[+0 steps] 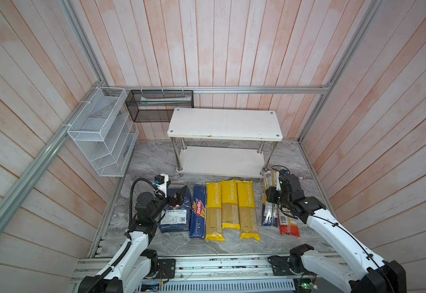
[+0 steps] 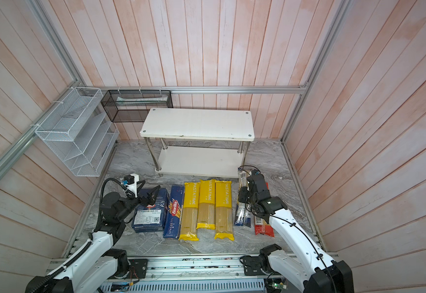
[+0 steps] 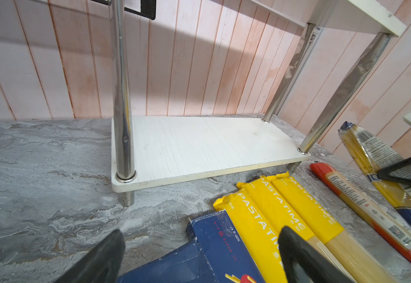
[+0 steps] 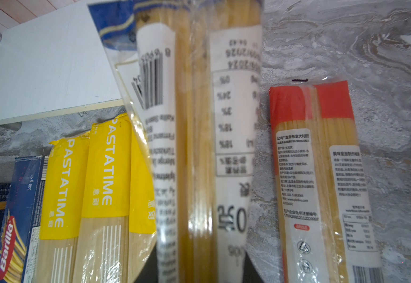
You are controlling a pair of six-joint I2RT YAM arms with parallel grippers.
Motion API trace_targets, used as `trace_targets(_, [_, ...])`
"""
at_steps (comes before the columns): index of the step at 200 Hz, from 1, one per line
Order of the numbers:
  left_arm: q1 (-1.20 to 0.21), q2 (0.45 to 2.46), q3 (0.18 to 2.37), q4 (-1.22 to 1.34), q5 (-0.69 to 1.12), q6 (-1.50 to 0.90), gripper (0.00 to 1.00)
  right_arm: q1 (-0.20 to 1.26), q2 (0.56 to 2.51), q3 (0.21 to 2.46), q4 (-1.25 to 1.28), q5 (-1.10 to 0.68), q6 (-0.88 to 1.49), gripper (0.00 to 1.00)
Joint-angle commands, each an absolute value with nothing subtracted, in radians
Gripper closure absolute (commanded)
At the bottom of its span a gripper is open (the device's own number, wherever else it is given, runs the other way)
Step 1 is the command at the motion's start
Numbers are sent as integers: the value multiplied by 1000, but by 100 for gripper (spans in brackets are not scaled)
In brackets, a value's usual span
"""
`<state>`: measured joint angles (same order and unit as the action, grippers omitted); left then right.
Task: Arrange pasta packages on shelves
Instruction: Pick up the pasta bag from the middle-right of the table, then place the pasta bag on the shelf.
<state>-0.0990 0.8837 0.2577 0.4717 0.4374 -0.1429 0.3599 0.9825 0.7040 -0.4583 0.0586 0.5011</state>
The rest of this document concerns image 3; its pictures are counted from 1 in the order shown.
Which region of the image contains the red clear spaghetti pack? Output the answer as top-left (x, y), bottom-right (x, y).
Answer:
top-left (310, 162), bottom-right (411, 263)

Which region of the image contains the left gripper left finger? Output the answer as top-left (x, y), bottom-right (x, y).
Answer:
top-left (56, 229), bottom-right (125, 283)

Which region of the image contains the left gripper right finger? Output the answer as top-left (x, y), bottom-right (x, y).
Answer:
top-left (278, 226), bottom-right (351, 283)

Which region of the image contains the wide blue Barilla pasta box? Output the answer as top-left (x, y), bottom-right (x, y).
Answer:
top-left (117, 241), bottom-right (216, 283)

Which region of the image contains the left yellow Pastatime spaghetti pack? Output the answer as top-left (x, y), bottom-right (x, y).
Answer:
top-left (213, 190), bottom-right (287, 283)

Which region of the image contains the black wire mesh basket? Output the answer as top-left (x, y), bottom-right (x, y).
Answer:
top-left (93, 0), bottom-right (157, 20)

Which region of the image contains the narrow blue Barilla spaghetti box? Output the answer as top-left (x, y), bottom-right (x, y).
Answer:
top-left (187, 211), bottom-right (265, 283)

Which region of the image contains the yellow pastatime spaghetti pack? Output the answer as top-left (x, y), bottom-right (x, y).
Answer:
top-left (267, 173), bottom-right (397, 283)
top-left (237, 174), bottom-right (356, 282)
top-left (213, 190), bottom-right (287, 283)

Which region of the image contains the white two-tier shelf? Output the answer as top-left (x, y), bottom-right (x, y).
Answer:
top-left (108, 1), bottom-right (406, 206)

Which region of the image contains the right yellow Pastatime spaghetti pack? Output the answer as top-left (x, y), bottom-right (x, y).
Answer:
top-left (267, 173), bottom-right (397, 283)

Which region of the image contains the blue clear spaghetti pack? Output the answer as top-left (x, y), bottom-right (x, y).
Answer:
top-left (339, 121), bottom-right (411, 226)

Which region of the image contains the middle yellow Pastatime spaghetti pack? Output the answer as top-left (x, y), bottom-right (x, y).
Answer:
top-left (237, 174), bottom-right (356, 282)

